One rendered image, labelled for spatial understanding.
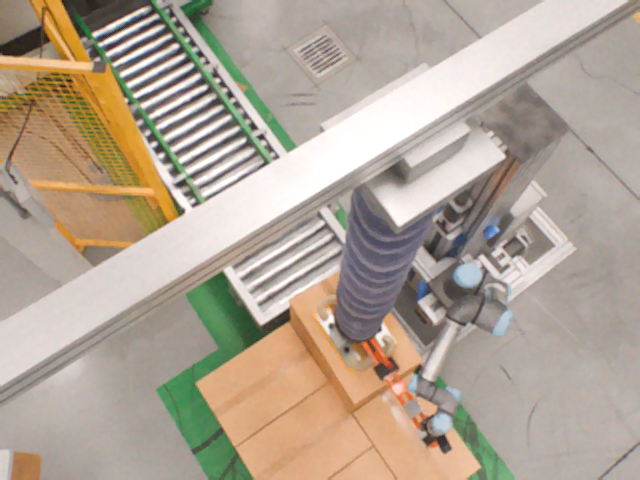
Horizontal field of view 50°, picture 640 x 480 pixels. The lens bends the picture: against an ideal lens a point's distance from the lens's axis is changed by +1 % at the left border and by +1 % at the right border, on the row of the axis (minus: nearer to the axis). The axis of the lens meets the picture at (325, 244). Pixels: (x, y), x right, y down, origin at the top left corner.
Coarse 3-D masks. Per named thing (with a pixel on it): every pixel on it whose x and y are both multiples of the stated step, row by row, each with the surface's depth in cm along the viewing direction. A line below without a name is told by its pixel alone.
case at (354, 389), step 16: (336, 272) 342; (320, 288) 339; (304, 304) 336; (304, 320) 333; (384, 320) 334; (304, 336) 357; (320, 336) 330; (400, 336) 331; (320, 352) 332; (400, 352) 329; (416, 352) 329; (336, 368) 325; (368, 368) 326; (400, 368) 326; (336, 384) 342; (352, 384) 323; (368, 384) 323; (384, 384) 323; (352, 400) 321; (368, 400) 353
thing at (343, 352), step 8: (328, 312) 332; (320, 320) 331; (328, 320) 331; (320, 328) 330; (328, 328) 329; (328, 336) 329; (344, 344) 327; (352, 344) 328; (336, 352) 326; (344, 352) 325; (352, 352) 326; (344, 360) 325; (360, 360) 325; (352, 368) 324
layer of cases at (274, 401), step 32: (256, 352) 367; (288, 352) 367; (224, 384) 361; (256, 384) 361; (288, 384) 362; (320, 384) 362; (224, 416) 355; (256, 416) 355; (288, 416) 356; (320, 416) 356; (352, 416) 357; (384, 416) 357; (416, 416) 358; (256, 448) 350; (288, 448) 350; (320, 448) 351; (352, 448) 351; (384, 448) 352; (416, 448) 352
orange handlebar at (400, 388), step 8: (336, 304) 323; (368, 344) 316; (376, 344) 316; (368, 352) 315; (376, 360) 313; (392, 384) 310; (400, 384) 309; (400, 392) 308; (408, 392) 309; (400, 400) 308; (424, 416) 305; (416, 424) 304
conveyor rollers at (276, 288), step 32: (160, 0) 443; (96, 32) 433; (128, 32) 435; (160, 32) 438; (160, 64) 427; (192, 64) 427; (160, 96) 419; (192, 96) 421; (160, 128) 412; (192, 128) 415; (160, 160) 406; (256, 160) 406; (320, 224) 393; (320, 256) 387
